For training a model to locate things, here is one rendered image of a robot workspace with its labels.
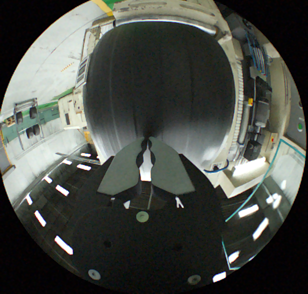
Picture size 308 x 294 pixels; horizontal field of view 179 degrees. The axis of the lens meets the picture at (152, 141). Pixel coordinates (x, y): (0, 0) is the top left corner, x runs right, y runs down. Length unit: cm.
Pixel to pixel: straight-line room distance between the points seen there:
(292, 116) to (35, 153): 1193
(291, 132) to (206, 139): 55
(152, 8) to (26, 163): 1134
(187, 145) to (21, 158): 1116
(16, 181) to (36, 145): 413
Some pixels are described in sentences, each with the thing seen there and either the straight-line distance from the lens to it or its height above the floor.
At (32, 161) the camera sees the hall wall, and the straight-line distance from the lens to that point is 1136.
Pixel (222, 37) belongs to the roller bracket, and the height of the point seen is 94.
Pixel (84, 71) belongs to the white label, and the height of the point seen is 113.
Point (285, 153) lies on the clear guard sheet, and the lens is 63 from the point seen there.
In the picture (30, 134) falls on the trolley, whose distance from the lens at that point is 529.
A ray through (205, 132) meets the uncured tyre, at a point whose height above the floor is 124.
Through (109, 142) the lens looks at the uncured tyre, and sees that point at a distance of 15.
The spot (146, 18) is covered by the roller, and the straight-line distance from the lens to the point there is 38.
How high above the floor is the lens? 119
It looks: 24 degrees up
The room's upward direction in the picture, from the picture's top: 178 degrees clockwise
